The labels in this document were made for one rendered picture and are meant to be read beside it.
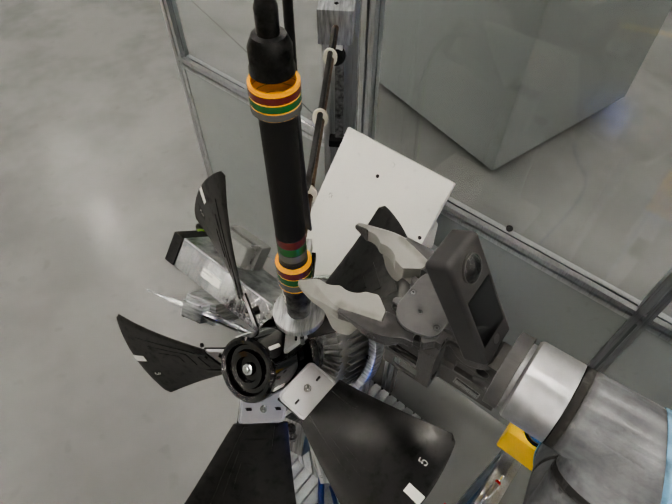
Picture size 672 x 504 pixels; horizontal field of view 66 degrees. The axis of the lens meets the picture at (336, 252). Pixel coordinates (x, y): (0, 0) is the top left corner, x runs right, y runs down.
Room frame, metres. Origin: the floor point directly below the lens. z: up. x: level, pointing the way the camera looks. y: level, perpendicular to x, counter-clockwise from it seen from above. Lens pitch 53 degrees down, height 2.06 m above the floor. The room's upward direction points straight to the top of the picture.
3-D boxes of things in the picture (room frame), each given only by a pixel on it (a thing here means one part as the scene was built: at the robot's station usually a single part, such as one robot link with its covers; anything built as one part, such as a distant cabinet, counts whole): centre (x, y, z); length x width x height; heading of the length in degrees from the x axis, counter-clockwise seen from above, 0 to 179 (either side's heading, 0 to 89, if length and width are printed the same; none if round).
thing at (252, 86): (0.36, 0.05, 1.80); 0.04 x 0.04 x 0.03
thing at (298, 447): (0.38, 0.07, 0.91); 0.12 x 0.08 x 0.12; 140
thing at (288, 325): (0.37, 0.05, 1.50); 0.09 x 0.07 x 0.10; 175
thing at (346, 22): (0.98, 0.00, 1.54); 0.10 x 0.07 x 0.08; 175
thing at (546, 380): (0.18, -0.17, 1.64); 0.08 x 0.05 x 0.08; 142
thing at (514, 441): (0.36, -0.42, 1.02); 0.16 x 0.10 x 0.11; 140
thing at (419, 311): (0.23, -0.11, 1.63); 0.12 x 0.08 x 0.09; 52
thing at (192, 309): (0.59, 0.31, 1.08); 0.07 x 0.04 x 0.06; 61
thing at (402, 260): (0.32, -0.06, 1.63); 0.09 x 0.03 x 0.06; 30
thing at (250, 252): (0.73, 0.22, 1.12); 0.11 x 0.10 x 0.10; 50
